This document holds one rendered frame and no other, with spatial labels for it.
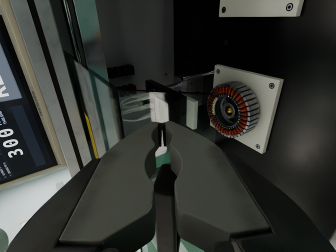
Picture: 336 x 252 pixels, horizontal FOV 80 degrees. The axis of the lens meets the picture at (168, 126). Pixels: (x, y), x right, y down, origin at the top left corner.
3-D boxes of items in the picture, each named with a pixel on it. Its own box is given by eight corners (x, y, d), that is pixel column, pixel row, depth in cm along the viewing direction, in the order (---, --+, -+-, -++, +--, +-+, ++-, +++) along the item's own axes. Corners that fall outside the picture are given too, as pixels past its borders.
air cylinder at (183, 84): (204, 76, 50) (186, 80, 47) (202, 104, 53) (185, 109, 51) (191, 72, 54) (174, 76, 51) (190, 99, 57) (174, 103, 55)
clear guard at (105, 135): (222, 94, 14) (147, 116, 12) (203, 271, 26) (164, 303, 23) (95, 46, 38) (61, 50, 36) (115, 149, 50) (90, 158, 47)
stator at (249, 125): (268, 91, 35) (254, 96, 34) (253, 142, 41) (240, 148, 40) (221, 73, 43) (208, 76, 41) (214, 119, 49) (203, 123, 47)
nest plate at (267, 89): (284, 79, 34) (279, 80, 33) (265, 152, 41) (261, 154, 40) (218, 64, 45) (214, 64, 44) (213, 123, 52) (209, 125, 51)
